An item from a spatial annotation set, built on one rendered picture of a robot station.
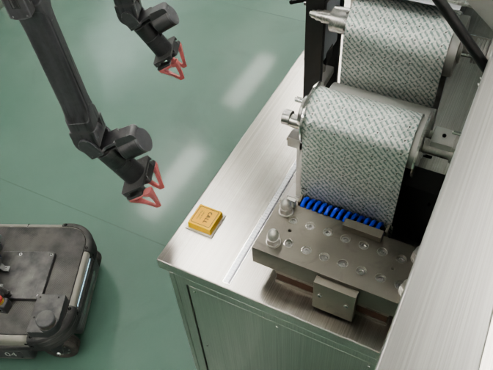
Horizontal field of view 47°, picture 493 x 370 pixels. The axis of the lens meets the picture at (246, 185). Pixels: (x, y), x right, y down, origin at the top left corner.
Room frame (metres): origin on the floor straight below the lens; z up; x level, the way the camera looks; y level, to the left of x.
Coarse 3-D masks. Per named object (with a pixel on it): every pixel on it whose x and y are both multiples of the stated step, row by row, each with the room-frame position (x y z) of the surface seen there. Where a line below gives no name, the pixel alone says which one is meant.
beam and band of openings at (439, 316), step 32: (480, 96) 0.54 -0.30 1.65; (480, 128) 0.48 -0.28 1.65; (480, 160) 0.43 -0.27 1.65; (448, 192) 0.39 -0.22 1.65; (480, 192) 0.38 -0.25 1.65; (448, 224) 0.35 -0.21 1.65; (480, 224) 0.34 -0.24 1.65; (416, 256) 0.31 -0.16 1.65; (448, 256) 0.31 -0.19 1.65; (480, 256) 0.30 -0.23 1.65; (416, 288) 0.27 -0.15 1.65; (448, 288) 0.27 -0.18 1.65; (480, 288) 0.27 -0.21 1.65; (416, 320) 0.24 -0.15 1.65; (448, 320) 0.24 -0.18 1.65; (480, 320) 0.24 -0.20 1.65; (384, 352) 0.21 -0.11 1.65; (416, 352) 0.21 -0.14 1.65; (448, 352) 0.21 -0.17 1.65; (480, 352) 0.21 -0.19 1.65
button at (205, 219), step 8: (200, 208) 0.98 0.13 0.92; (208, 208) 0.98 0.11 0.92; (192, 216) 0.96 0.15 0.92; (200, 216) 0.96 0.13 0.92; (208, 216) 0.95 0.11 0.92; (216, 216) 0.95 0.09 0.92; (192, 224) 0.93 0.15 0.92; (200, 224) 0.93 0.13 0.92; (208, 224) 0.93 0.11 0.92; (216, 224) 0.94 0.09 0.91; (208, 232) 0.91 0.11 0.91
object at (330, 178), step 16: (304, 160) 0.92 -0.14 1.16; (320, 160) 0.90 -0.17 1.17; (336, 160) 0.88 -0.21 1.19; (304, 176) 0.91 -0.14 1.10; (320, 176) 0.90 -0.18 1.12; (336, 176) 0.88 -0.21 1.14; (352, 176) 0.86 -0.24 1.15; (368, 176) 0.84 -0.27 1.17; (384, 176) 0.82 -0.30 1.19; (400, 176) 0.81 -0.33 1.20; (304, 192) 0.91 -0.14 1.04; (320, 192) 0.89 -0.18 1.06; (336, 192) 0.87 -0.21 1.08; (352, 192) 0.85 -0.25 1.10; (368, 192) 0.84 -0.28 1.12; (384, 192) 0.82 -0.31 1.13; (352, 208) 0.85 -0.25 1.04; (368, 208) 0.83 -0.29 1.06; (384, 208) 0.81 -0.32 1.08; (384, 224) 0.81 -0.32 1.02
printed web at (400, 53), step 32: (384, 0) 1.16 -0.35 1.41; (352, 32) 1.12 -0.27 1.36; (384, 32) 1.09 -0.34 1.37; (416, 32) 1.06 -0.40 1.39; (448, 32) 1.04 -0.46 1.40; (352, 64) 1.11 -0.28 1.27; (384, 64) 1.07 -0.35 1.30; (416, 64) 1.04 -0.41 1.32; (320, 96) 0.96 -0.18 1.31; (352, 96) 0.95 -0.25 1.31; (416, 96) 1.03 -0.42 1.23; (320, 128) 0.90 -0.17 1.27; (352, 128) 0.88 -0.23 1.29; (384, 128) 0.85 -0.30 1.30; (416, 128) 0.84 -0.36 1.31; (352, 160) 0.86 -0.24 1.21; (384, 160) 0.82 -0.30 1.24
